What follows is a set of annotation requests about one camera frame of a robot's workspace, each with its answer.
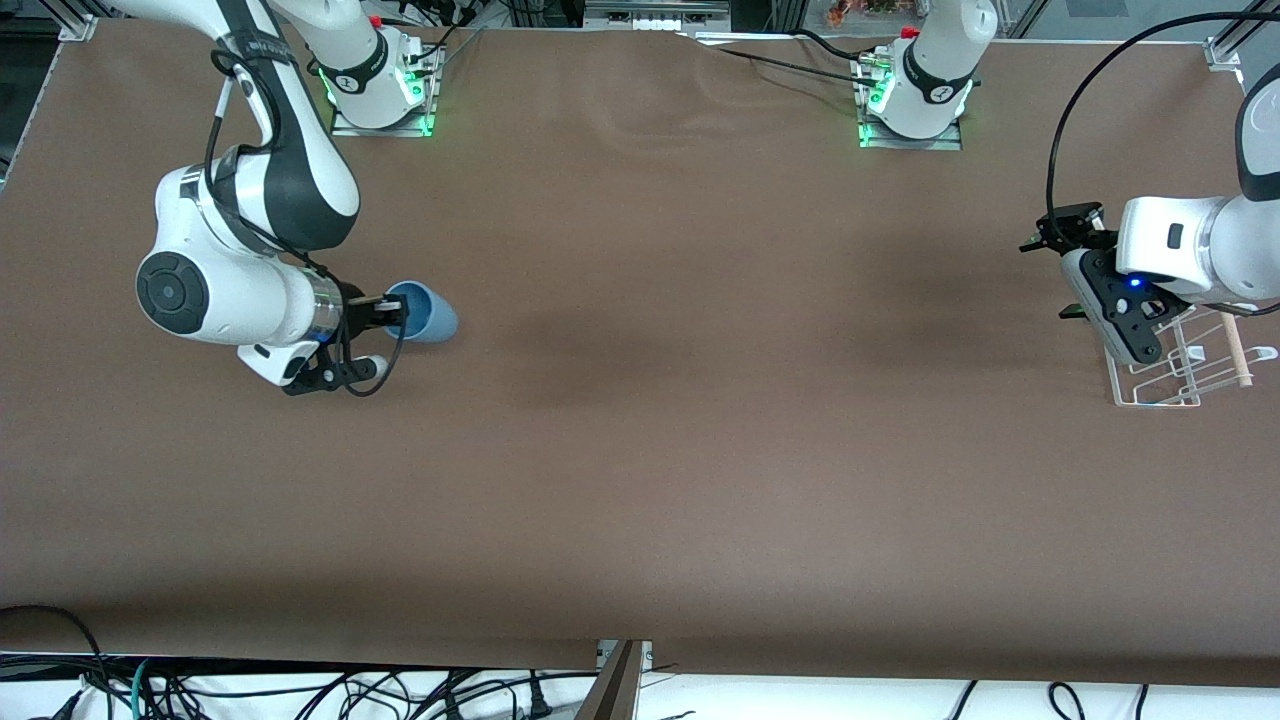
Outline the metal table support beam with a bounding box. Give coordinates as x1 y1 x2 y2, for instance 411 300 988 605
575 640 653 720

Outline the short black table cable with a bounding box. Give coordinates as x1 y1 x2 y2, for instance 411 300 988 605
795 28 873 65

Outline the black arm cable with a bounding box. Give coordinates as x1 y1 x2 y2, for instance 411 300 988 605
205 30 407 399
1045 10 1280 246

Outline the white wire cup rack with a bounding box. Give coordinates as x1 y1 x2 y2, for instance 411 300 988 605
1105 300 1280 409

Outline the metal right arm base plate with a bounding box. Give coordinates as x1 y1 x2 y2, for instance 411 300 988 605
330 45 443 139

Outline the black cable with plug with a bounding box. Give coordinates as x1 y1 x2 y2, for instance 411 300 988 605
440 672 553 720

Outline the long black table cable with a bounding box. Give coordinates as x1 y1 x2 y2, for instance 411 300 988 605
690 35 886 91

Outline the thick black looped cable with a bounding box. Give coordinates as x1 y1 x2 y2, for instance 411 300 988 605
0 604 111 720

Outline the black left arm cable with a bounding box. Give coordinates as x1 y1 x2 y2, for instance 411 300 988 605
1045 10 1280 246

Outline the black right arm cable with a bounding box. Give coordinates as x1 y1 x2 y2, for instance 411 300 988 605
205 30 407 399

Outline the aluminium frame corner profile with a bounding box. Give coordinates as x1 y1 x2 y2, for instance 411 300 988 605
55 0 101 43
1205 0 1280 71

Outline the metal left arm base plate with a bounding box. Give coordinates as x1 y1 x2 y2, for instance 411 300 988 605
857 55 964 151

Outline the brown table cover sheet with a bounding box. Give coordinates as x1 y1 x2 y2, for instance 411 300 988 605
0 20 1280 691

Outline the blue plastic cup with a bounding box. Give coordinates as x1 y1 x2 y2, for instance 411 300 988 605
385 281 460 345

